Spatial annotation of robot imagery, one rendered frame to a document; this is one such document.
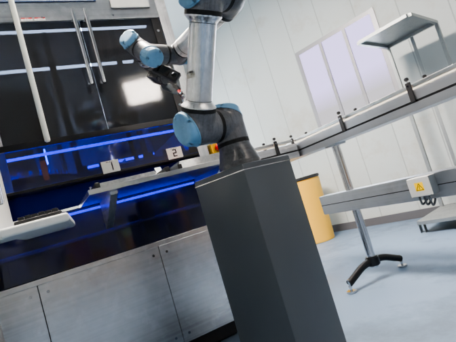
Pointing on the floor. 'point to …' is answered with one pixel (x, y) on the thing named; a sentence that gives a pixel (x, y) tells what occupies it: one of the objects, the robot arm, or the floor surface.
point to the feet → (372, 266)
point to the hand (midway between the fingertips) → (178, 90)
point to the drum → (315, 207)
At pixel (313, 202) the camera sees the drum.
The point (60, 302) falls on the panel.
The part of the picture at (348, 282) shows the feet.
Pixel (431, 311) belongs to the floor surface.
